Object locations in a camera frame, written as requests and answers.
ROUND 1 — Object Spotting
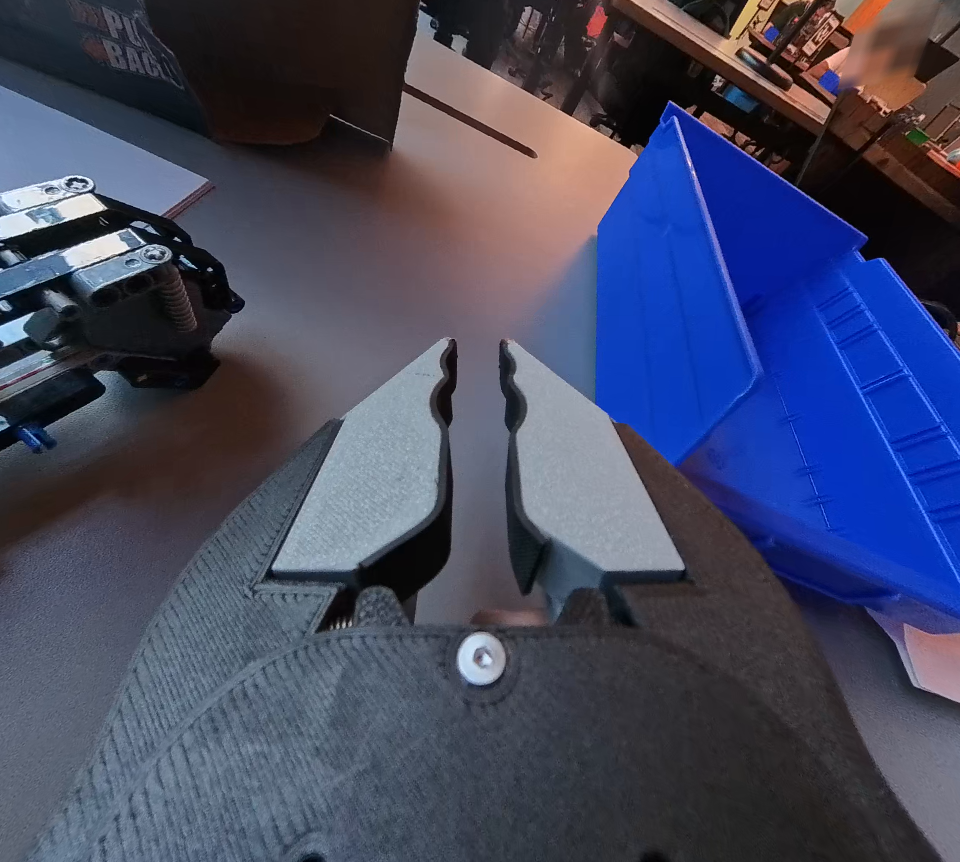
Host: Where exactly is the dark wooden desk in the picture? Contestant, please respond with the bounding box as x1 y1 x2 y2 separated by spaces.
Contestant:
825 93 960 219

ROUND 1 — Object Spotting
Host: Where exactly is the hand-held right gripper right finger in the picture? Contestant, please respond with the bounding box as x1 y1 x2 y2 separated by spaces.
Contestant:
498 338 689 629

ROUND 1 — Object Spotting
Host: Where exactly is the dark printed lego set box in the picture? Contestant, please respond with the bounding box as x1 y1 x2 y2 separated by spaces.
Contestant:
0 0 438 150

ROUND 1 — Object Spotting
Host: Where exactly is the white paper sheet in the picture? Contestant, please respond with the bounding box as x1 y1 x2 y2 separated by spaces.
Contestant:
862 603 960 702

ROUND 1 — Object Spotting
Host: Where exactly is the long wooden desk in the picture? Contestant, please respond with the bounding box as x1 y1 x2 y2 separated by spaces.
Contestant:
450 0 834 137

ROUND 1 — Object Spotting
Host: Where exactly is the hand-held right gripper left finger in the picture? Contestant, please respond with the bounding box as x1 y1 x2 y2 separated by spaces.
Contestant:
268 337 459 632

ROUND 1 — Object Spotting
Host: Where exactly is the blue plastic bin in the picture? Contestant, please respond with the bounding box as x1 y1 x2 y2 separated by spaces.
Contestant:
596 100 960 619

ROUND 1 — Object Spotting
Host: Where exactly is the grey flat board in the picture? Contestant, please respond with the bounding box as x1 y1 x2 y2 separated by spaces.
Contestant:
0 85 216 222

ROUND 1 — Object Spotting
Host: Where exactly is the black and chrome lego model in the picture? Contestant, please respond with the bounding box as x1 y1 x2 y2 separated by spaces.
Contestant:
0 175 247 455

